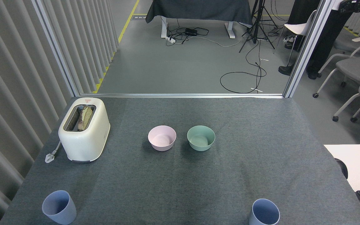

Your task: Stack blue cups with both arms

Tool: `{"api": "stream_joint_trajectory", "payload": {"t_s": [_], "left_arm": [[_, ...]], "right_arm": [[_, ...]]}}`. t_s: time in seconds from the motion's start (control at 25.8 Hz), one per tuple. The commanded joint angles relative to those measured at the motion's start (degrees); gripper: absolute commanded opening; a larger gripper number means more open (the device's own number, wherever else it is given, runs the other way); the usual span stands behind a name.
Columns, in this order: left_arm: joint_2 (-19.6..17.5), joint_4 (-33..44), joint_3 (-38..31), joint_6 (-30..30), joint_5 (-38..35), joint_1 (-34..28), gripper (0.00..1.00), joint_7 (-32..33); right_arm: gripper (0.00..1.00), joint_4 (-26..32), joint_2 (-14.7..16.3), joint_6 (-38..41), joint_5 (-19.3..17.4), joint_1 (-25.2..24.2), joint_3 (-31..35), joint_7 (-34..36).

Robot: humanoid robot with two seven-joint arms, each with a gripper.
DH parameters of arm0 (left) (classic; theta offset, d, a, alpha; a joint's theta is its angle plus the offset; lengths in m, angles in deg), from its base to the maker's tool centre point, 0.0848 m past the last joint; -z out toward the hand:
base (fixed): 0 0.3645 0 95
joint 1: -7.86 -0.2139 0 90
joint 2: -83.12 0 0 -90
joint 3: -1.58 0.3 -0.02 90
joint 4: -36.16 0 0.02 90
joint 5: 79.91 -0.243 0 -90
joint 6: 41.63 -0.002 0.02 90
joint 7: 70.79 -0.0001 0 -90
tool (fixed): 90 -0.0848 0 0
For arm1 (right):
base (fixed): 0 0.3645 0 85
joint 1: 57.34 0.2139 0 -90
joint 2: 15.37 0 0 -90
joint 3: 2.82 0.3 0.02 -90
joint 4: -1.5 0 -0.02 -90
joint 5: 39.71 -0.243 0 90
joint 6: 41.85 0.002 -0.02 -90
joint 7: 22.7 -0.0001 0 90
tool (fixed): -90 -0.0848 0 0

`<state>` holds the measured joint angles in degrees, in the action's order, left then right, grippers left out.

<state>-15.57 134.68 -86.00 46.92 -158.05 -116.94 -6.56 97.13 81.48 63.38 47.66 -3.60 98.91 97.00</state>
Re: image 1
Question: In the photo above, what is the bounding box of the person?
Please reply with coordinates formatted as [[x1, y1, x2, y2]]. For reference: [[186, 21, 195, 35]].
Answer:
[[278, 0, 353, 80]]

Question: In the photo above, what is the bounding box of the white desk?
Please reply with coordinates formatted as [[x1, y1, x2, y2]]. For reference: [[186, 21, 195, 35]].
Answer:
[[323, 144, 360, 192]]

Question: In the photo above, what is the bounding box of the pink bowl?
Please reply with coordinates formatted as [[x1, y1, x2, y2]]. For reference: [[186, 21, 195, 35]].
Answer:
[[148, 125, 177, 152]]

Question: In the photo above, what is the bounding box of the toasted bread slice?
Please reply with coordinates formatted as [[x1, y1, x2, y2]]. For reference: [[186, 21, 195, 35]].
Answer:
[[77, 106, 93, 131]]

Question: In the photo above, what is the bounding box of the green bowl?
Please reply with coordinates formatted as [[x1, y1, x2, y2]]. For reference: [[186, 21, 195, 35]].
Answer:
[[187, 125, 216, 152]]

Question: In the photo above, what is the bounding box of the black handheld controller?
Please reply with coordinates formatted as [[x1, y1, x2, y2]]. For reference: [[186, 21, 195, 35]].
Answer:
[[338, 0, 360, 14]]

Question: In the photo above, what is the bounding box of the cream white toaster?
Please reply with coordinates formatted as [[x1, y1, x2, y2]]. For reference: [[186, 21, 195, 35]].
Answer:
[[58, 97, 111, 163]]

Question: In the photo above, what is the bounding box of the table with dark cloth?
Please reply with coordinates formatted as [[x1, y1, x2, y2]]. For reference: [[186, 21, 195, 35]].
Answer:
[[145, 0, 253, 39]]

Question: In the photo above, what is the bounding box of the white power cord with plug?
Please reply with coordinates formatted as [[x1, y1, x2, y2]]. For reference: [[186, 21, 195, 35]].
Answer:
[[45, 140, 62, 164]]

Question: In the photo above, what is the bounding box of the silver frame post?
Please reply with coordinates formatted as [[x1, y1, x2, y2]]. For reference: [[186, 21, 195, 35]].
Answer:
[[282, 0, 337, 98], [32, 0, 81, 97]]

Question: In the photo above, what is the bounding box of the silver frame rail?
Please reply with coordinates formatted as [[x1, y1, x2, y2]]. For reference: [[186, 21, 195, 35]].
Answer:
[[79, 93, 284, 99]]

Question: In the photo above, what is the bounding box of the white plastic chair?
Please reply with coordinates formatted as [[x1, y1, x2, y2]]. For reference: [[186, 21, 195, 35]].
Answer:
[[273, 9, 318, 67]]

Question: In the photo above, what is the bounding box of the black round object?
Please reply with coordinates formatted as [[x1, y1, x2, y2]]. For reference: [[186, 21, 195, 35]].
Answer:
[[334, 158, 349, 179]]

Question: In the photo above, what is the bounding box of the black floor cable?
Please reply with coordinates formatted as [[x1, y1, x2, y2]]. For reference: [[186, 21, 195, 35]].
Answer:
[[220, 40, 267, 94]]

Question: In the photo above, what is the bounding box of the black tripod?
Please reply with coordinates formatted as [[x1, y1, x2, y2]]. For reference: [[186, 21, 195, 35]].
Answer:
[[238, 0, 279, 53]]

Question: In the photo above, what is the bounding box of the blue plastic cup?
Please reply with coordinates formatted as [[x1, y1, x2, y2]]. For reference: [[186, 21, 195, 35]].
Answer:
[[42, 190, 77, 225], [248, 198, 280, 225]]

